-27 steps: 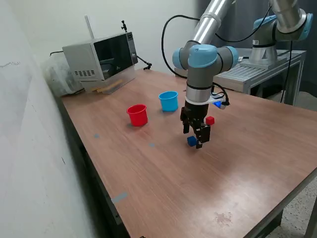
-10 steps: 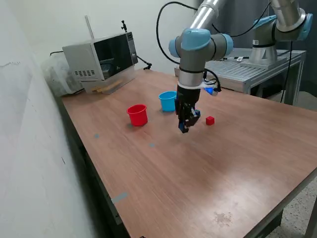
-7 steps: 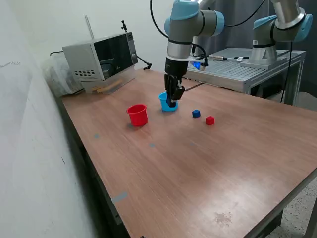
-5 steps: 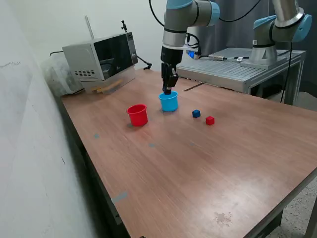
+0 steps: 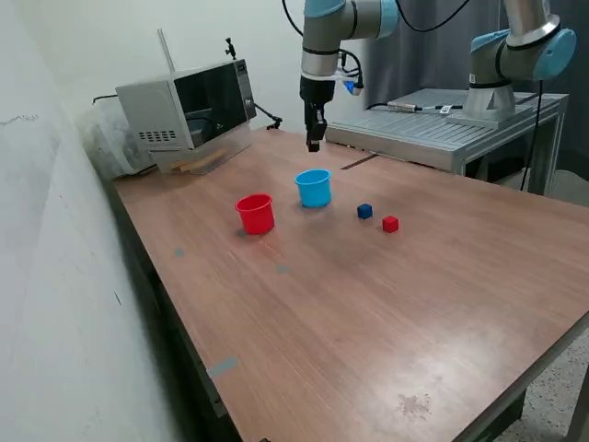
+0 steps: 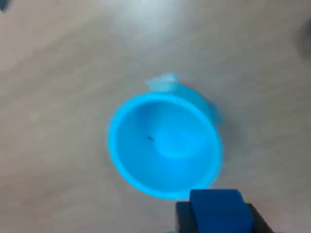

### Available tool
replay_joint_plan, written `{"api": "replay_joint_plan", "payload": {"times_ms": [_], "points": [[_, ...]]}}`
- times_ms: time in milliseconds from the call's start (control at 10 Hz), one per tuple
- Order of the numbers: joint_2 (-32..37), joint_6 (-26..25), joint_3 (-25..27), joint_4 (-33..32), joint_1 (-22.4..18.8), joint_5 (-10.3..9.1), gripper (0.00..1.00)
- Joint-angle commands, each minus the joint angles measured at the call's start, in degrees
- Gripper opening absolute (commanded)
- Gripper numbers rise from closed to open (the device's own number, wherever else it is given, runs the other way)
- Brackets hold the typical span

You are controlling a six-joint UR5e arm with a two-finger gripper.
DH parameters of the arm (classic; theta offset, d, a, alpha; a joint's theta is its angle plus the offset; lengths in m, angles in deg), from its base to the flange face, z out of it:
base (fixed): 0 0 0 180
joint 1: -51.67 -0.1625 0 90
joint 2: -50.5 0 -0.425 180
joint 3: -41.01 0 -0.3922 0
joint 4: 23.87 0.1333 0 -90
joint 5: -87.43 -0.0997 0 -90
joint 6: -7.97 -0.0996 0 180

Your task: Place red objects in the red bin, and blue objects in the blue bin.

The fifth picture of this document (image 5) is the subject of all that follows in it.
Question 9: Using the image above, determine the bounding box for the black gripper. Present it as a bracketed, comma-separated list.
[299, 77, 335, 154]

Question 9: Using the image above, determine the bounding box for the dark tape strip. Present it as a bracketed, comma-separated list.
[341, 153, 381, 171]

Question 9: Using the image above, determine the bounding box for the blue plastic cup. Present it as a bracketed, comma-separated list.
[294, 169, 332, 209]

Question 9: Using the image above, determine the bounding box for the silver connector box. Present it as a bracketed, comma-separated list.
[387, 99, 422, 114]

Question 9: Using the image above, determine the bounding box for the aluminium profile robot stand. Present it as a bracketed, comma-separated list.
[324, 87, 570, 195]

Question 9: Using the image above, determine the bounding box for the red plastic cup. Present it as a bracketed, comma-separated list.
[234, 192, 276, 237]

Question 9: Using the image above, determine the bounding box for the silver microwave oven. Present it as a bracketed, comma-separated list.
[114, 58, 258, 153]

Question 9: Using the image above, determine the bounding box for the white thin rod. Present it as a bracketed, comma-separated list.
[156, 28, 178, 75]

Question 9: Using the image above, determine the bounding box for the aluminium base mounting plate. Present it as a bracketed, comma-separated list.
[445, 108, 528, 131]

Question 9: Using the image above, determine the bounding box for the clear plastic bag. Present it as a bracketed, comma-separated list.
[75, 99, 158, 181]

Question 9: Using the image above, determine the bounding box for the long blue tape strip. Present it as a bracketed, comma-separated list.
[205, 356, 238, 379]

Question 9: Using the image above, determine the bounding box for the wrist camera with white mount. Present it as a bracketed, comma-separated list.
[301, 68, 365, 99]

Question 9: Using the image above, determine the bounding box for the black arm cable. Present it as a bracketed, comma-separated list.
[281, 0, 473, 89]

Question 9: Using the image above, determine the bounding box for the white cable with tag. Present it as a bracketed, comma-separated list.
[420, 103, 465, 115]

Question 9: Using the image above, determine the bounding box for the black hanging cable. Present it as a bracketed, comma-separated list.
[519, 79, 545, 191]

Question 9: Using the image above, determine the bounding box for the grey metal table bracket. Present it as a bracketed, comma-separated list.
[202, 367, 228, 418]

